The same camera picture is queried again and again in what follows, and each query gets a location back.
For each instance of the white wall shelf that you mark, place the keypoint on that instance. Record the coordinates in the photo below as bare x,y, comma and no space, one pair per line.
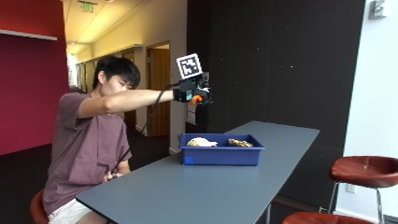
29,34

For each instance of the white marker cube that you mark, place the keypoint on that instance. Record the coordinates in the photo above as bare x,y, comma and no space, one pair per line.
190,66

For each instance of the green exit sign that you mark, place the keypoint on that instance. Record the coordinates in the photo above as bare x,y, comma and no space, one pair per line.
87,6

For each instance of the white wall device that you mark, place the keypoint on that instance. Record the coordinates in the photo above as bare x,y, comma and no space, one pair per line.
377,9

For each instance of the white soft toy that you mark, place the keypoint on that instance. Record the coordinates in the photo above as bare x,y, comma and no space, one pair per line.
202,142

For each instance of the orange toy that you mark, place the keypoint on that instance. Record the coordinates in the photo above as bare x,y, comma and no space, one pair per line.
196,99

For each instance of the brown spotted soft toy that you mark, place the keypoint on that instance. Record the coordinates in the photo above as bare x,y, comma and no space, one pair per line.
240,143

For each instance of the blue plastic bin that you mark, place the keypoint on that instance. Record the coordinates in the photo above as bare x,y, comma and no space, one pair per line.
222,152

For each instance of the the person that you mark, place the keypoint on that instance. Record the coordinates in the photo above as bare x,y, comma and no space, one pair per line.
90,137

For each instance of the red leather stool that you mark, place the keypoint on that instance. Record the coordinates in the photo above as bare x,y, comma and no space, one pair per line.
367,171
38,208
326,218

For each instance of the white wall outlet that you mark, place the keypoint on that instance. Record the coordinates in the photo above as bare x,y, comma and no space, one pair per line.
351,188

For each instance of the wooden door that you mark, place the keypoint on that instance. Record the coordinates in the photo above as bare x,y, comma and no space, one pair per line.
160,91

